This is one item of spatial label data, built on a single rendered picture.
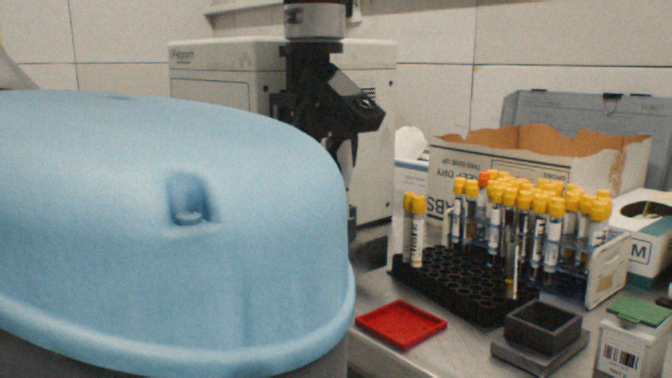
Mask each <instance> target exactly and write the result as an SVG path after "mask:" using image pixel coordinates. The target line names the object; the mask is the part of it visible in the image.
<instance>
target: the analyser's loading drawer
mask: <svg viewBox="0 0 672 378"><path fill-rule="evenodd" d="M347 241H348V260H349V262H350V266H351V269H353V273H354V276H355V277H356V276H359V275H361V274H364V273H368V272H371V271H373V270H376V269H380V268H383V267H385V266H387V242H388V235H386V234H383V235H379V236H375V238H372V239H369V240H364V241H360V240H357V239H355V217H350V218H347Z"/></svg>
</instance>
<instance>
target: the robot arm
mask: <svg viewBox="0 0 672 378"><path fill-rule="evenodd" d="M283 5H284V37H285V38H286V39H287V40H289V43H286V46H279V56H284V58H285V57H286V84H287V90H280V92H279V93H269V118H268V117H265V116H261V114H258V113H253V112H249V111H245V110H240V109H236V108H231V107H225V106H220V105H215V104H209V103H203V102H196V101H189V100H182V99H174V98H165V97H157V96H148V94H146V96H130V95H122V94H118V92H116V93H112V91H102V92H97V91H98V90H88V91H74V89H73V90H41V88H39V86H38V85H37V84H36V83H35V82H34V81H33V80H32V79H31V78H30V77H29V76H28V75H27V74H26V73H25V72H24V71H23V69H22V68H21V67H19V66H18V65H17V64H16V63H15V62H14V61H13V60H12V59H11V58H10V57H9V56H8V54H7V51H6V50H5V48H4V46H3V45H2V43H0V378H347V341H348V328H349V326H350V324H351V320H353V315H354V311H355V301H356V284H355V276H354V273H353V269H351V266H350V262H349V260H348V241H347V200H346V190H345V188H348V187H349V184H350V180H352V176H353V171H354V167H355V166H356V159H357V151H358V134H360V133H369V132H377V131H379V128H380V126H381V124H382V122H383V120H384V118H385V115H386V112H385V111H384V110H383V109H382V108H381V107H380V106H379V105H377V104H376V103H375V101H374V100H372V99H371V98H370V97H369V96H368V95H367V94H366V93H364V92H363V91H362V90H361V89H360V87H359V86H358V85H357V84H356V83H355V82H354V81H351V80H350V79H349V78H348V77H347V76H346V75H345V74H344V72H343V71H342V70H341V69H340V68H339V67H337V66H336V65H335V64H333V63H330V54H334V53H343V42H341V40H343V39H344V38H345V9H346V6H345V0H283ZM273 105H277V120H275V119H273ZM322 138H327V140H326V149H324V148H323V147H322V146H321V145H320V142H321V140H322Z"/></svg>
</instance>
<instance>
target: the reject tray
mask: <svg viewBox="0 0 672 378"><path fill-rule="evenodd" d="M355 325H356V326H358V327H359V328H361V329H363V330H365V331H368V332H369V333H371V334H373V335H375V336H376V337H378V338H381V340H383V341H384V342H386V343H388V344H390V345H392V346H393V347H396V348H398V349H400V350H401V351H404V350H406V349H409V348H411V347H413V346H415V345H417V344H419V343H420V342H423V341H425V339H427V338H429V337H431V336H433V335H435V334H437V333H439V332H441V331H443V330H445V329H447V321H445V320H443V319H441V318H439V317H437V316H434V315H432V314H429V313H427V312H425V311H423V309H421V310H420V308H418V307H416V306H413V305H411V304H409V303H407V302H404V301H402V300H399V299H398V300H396V301H394V302H390V303H388V304H386V305H383V306H381V307H378V309H376V310H373V311H371V312H369V313H366V314H363V315H361V316H358V317H356V318H355Z"/></svg>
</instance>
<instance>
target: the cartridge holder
mask: <svg viewBox="0 0 672 378"><path fill-rule="evenodd" d="M582 320H583V315H580V314H577V313H573V312H571V311H568V310H565V309H563V308H560V307H556V306H553V305H551V304H548V303H545V301H542V300H539V299H536V298H534V299H532V300H531V302H529V303H527V304H524V305H523V306H521V307H519V308H517V309H516V310H514V311H512V312H509V313H508V314H506V316H505V324H504V334H503V335H501V336H499V337H498V338H495V339H494V340H492V341H491V343H490V353H492V354H493V355H495V356H497V357H500V358H502V359H504V360H507V361H509V362H511V364H512V363H513V365H517V366H519V367H521V368H523V369H525V370H527V371H528V372H530V373H533V374H535V375H537V376H539V377H541V378H544V377H545V376H546V375H549V374H550V373H551V372H553V371H554V370H555V369H556V367H558V366H559V365H560V364H561V363H564V362H565V361H566V360H568V359H569V358H570V357H571V356H573V355H574V354H575V352H576V351H578V350H580V349H581V348H583V347H584V346H585V345H586V344H588V343H589V339H590V331H588V330H586V329H583V328H582Z"/></svg>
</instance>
